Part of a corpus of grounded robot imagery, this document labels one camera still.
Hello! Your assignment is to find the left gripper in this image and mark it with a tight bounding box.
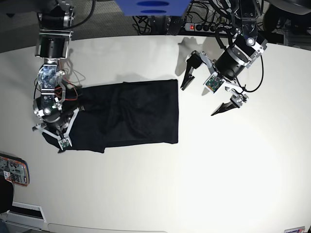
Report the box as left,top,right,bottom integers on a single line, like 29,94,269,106
180,50,248,116

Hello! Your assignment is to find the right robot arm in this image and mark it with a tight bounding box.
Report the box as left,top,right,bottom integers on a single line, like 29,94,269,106
33,0,79,150

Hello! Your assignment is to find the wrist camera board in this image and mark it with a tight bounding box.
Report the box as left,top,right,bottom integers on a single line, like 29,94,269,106
58,138,72,150
204,75,225,93

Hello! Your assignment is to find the orange clear tool case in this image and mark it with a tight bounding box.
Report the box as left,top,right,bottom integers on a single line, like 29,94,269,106
0,153,30,187

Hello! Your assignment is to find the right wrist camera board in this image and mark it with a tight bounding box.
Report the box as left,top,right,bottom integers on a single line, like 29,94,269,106
58,138,72,150

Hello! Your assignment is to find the black remote control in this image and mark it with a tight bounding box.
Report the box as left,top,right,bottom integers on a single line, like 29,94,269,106
167,16,184,36

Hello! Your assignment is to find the white power strip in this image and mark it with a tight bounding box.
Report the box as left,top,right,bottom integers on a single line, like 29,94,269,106
184,23,217,33

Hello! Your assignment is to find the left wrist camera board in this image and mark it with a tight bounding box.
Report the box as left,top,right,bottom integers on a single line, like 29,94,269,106
204,75,225,93

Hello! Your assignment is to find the black T-shirt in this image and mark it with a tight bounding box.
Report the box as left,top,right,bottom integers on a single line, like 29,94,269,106
42,79,180,154

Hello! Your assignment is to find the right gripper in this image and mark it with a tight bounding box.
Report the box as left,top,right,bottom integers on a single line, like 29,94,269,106
32,106,85,143

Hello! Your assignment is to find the white flat box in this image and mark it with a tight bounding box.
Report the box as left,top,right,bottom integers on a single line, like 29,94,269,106
4,201,46,233

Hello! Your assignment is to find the sticker card at edge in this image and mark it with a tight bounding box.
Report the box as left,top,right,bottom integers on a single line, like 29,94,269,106
284,226,306,233

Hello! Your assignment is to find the blue plastic box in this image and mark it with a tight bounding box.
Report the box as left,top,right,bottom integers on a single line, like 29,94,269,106
115,0,190,16

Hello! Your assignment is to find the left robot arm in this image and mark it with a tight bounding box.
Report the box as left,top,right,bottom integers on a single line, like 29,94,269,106
181,0,267,115

